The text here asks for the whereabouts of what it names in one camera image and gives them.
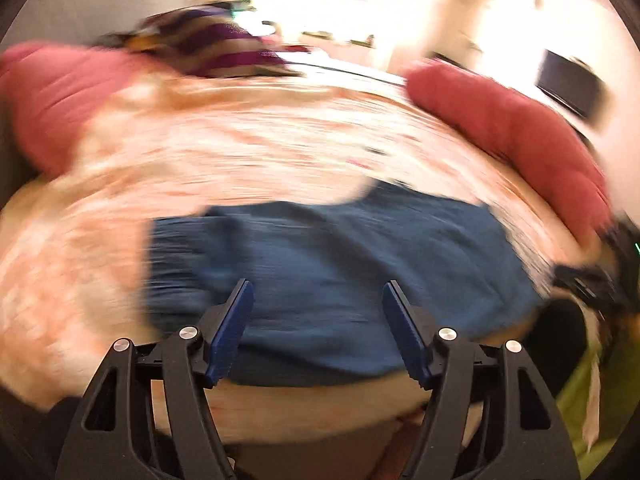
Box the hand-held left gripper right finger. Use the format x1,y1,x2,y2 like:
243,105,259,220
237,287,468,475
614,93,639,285
381,280,581,480

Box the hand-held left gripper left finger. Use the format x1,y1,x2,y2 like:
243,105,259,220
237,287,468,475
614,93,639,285
55,278,256,480

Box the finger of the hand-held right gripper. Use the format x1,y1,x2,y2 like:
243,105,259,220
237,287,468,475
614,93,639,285
552,262,623,313

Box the blue denim pants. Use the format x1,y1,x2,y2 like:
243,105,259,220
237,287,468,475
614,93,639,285
145,180,546,388

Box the green cloth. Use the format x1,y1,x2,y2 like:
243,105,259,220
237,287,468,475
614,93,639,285
555,330,640,476

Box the red rolled duvet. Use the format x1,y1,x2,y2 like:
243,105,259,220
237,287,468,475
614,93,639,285
402,57,613,241

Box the black television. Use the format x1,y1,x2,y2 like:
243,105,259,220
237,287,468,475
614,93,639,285
535,49,603,118

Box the orange white patterned blanket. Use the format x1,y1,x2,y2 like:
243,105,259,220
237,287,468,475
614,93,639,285
0,60,601,446

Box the pink quilted pillow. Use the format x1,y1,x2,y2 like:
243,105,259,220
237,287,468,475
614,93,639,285
0,42,146,178

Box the purple striped pillow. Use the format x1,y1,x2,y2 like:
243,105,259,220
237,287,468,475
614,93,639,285
102,5,311,78

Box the grey quilted headboard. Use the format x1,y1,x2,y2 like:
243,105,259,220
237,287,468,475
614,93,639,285
0,0,201,51

